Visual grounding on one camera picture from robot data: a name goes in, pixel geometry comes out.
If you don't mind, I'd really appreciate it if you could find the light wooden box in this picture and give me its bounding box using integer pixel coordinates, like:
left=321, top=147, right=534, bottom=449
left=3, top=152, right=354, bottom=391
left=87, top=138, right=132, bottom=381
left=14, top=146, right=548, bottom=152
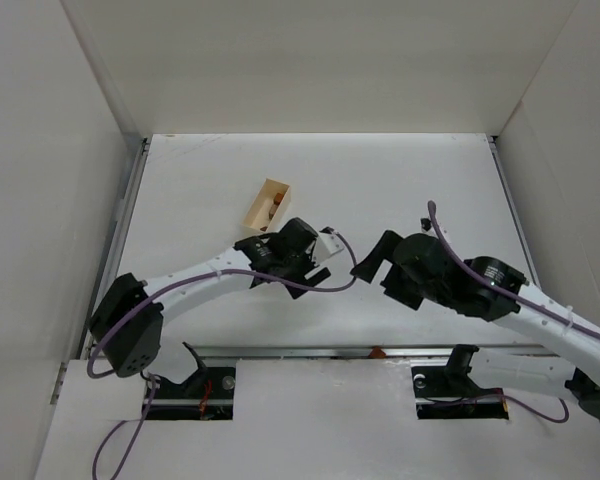
left=241, top=178, right=291, bottom=238

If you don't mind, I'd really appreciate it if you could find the reddish brown wood block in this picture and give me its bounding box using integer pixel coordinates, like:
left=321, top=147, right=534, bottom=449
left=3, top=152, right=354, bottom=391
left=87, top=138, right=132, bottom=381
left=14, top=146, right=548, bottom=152
left=369, top=346, right=387, bottom=359

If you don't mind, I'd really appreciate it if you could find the dark brown wood block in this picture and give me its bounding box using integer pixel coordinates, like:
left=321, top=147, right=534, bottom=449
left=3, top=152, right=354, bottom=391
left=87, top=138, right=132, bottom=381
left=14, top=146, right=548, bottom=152
left=260, top=203, right=278, bottom=232

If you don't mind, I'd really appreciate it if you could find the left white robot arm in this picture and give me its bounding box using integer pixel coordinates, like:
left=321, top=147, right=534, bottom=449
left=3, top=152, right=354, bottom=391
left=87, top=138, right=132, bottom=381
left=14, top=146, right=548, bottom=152
left=87, top=218, right=344, bottom=395

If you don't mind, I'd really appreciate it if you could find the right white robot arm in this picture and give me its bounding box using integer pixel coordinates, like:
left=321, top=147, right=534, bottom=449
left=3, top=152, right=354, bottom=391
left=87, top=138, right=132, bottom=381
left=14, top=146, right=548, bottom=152
left=351, top=230, right=600, bottom=420

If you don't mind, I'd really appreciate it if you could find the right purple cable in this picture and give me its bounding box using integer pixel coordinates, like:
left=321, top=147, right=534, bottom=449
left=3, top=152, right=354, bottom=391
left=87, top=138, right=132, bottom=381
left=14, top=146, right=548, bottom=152
left=427, top=199, right=600, bottom=425

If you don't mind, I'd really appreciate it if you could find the purple cable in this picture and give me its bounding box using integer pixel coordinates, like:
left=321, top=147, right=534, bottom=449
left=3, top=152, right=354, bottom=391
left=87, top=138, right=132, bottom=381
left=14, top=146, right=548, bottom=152
left=87, top=233, right=359, bottom=476
left=427, top=199, right=600, bottom=425

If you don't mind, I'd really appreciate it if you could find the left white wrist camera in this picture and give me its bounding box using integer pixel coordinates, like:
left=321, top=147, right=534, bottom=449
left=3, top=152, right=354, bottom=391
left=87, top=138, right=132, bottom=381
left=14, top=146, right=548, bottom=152
left=309, top=227, right=345, bottom=265

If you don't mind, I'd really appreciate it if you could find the metal front rail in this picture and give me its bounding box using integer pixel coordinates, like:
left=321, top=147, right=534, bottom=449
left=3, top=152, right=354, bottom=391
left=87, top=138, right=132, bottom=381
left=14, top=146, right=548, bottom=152
left=87, top=343, right=531, bottom=360

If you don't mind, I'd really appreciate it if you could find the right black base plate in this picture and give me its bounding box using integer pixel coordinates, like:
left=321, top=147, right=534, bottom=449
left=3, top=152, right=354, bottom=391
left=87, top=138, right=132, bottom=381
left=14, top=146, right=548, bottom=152
left=411, top=365, right=509, bottom=420

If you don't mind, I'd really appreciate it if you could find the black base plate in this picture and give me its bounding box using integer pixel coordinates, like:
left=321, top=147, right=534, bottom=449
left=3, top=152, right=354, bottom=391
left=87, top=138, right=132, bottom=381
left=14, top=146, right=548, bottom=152
left=147, top=365, right=236, bottom=421
left=411, top=365, right=509, bottom=420

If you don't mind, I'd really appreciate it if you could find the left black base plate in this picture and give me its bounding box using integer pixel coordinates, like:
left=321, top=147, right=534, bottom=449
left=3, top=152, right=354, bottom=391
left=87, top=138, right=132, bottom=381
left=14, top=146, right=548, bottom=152
left=147, top=365, right=236, bottom=421

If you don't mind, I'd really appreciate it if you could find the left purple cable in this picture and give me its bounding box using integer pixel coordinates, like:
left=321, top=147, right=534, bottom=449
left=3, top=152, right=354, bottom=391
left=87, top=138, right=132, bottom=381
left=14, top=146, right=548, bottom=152
left=87, top=233, right=359, bottom=476

